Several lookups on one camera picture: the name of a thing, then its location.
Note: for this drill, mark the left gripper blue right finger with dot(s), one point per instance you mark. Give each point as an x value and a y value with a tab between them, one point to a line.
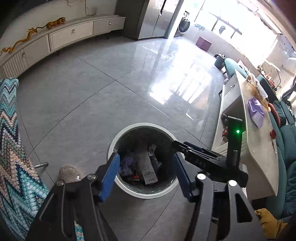
224	201

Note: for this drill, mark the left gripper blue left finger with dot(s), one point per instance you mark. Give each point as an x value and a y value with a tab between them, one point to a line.
77	202

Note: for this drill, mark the purple snack wrapper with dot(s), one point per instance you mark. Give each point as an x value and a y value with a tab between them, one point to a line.
127	166

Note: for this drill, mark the white round trash bin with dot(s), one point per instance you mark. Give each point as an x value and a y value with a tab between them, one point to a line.
145	183

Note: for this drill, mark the mustard yellow cushion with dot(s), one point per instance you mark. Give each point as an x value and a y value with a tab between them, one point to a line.
270	225

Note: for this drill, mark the zigzag patterned tablecloth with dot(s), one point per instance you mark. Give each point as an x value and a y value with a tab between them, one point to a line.
22	190

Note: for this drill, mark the purple bag on table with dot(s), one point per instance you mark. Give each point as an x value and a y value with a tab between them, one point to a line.
256	112

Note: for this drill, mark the beige coffee table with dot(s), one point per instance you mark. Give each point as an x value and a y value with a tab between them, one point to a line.
258	152

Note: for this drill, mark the teal sofa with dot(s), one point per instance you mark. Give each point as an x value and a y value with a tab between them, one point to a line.
283	204

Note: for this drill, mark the purple square stool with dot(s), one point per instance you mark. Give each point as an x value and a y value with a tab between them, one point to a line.
203	43

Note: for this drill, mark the washing machine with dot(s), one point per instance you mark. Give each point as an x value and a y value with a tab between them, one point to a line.
183	25

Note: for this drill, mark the white TV cabinet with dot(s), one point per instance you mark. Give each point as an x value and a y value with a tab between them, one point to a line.
46	41

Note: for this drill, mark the grey steel refrigerator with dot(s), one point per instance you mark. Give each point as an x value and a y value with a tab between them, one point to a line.
146	19

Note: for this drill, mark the golden dragon figurine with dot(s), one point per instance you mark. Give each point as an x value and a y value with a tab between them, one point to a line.
30	31

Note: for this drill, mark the golden tiger figurine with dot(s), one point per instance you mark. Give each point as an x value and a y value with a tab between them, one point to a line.
55	23

